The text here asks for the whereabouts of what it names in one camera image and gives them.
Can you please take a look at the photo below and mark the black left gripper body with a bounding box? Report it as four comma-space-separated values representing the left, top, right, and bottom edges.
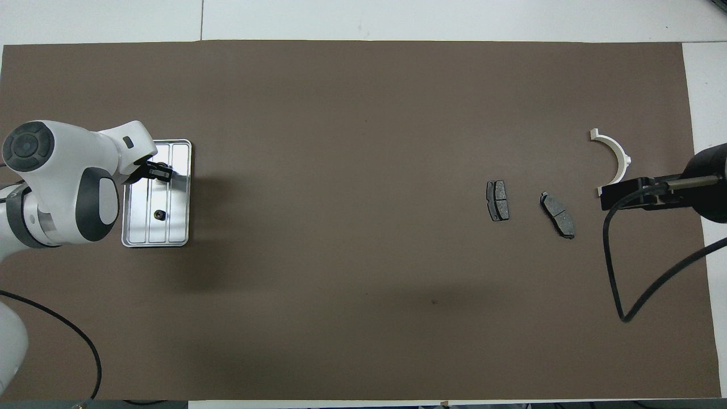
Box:
122, 160, 152, 186

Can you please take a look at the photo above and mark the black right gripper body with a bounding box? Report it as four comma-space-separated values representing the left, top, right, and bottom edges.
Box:
619, 143, 727, 224

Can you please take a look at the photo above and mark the silver metal tray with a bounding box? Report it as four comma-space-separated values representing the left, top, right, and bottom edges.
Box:
120, 139, 193, 249

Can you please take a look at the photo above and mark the curved grey brake pad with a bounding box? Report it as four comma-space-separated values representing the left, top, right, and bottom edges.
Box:
539, 191, 576, 240

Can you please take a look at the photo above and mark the rectangular grey brake pad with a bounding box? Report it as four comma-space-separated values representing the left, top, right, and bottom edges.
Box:
486, 180, 511, 223

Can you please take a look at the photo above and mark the brown table mat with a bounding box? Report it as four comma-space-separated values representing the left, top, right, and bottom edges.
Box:
0, 40, 723, 402

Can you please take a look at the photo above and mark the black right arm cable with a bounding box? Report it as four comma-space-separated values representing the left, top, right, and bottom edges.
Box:
601, 178, 727, 324

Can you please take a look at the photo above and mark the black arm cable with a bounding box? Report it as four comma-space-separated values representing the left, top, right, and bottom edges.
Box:
601, 178, 727, 324
0, 289, 103, 402

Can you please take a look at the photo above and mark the white curved plastic bracket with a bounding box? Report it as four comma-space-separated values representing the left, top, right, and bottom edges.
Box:
589, 128, 633, 197

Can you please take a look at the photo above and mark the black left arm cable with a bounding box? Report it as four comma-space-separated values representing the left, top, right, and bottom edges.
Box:
0, 289, 103, 402

